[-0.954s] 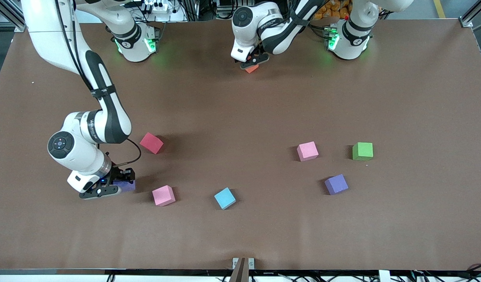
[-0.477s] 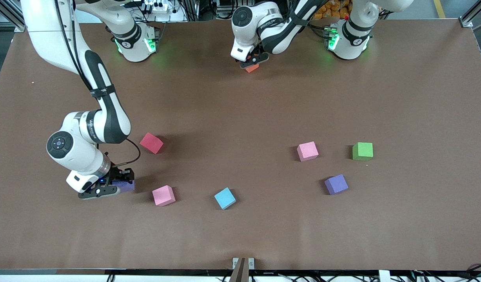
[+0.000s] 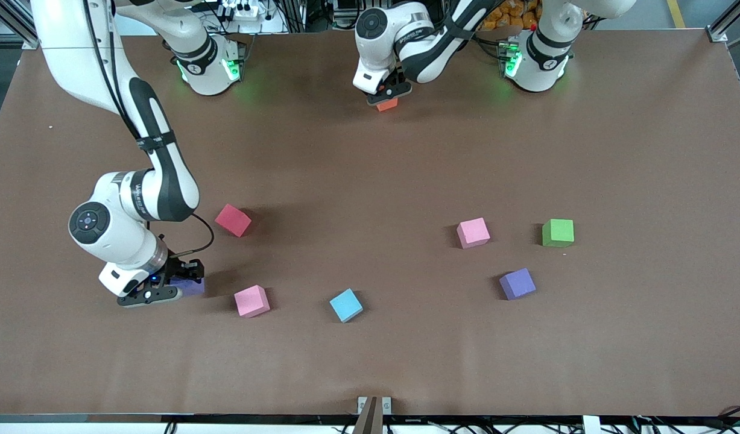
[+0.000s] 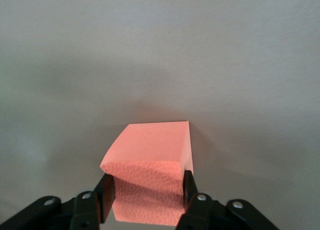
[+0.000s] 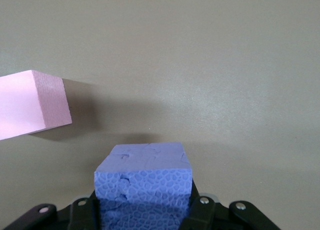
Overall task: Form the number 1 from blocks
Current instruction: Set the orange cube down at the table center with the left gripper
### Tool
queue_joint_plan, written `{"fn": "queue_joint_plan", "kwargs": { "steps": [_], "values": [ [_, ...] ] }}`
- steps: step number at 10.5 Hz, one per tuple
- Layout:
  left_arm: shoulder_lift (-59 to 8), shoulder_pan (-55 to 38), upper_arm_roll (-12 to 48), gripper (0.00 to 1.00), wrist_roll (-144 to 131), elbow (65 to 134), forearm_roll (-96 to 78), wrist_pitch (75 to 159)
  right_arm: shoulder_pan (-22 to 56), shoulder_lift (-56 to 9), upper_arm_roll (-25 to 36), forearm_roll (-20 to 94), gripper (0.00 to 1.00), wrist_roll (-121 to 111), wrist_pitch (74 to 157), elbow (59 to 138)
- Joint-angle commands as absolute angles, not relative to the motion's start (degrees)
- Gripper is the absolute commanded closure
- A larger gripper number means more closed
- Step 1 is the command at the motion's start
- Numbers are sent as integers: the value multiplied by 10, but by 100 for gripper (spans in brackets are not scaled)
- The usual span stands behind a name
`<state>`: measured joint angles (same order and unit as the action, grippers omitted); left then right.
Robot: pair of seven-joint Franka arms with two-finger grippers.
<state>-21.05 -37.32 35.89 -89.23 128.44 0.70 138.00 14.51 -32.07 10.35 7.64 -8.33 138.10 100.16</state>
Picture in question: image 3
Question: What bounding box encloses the purple foam block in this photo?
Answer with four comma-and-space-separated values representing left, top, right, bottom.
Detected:
499, 268, 537, 301
169, 276, 206, 297

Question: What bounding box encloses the pink foam block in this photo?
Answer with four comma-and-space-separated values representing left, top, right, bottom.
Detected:
457, 218, 492, 250
234, 285, 271, 318

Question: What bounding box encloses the red foam block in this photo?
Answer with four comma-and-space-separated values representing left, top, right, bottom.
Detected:
214, 203, 252, 238

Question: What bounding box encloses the brown table cover mat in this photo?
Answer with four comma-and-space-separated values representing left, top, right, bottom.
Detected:
0, 29, 740, 418

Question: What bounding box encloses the bag of orange fruits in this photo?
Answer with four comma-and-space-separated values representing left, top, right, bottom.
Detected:
478, 0, 542, 31

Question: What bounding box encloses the light blue foam block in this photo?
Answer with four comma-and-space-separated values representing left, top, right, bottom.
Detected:
329, 288, 364, 323

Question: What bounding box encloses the white power strip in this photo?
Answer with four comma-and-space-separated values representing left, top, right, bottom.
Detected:
221, 0, 268, 19

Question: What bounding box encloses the green foam block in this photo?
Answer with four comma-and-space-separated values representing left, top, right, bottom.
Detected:
542, 218, 575, 248

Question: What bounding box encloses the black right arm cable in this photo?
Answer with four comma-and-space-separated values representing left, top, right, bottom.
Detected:
83, 0, 215, 254

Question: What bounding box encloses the metal table edge bracket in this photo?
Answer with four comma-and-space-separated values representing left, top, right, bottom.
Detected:
357, 396, 392, 415

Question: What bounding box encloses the brown post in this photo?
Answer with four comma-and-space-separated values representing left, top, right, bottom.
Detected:
352, 397, 385, 434

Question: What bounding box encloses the aluminium frame profile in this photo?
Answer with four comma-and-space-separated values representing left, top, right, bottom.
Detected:
0, 0, 40, 50
706, 0, 740, 48

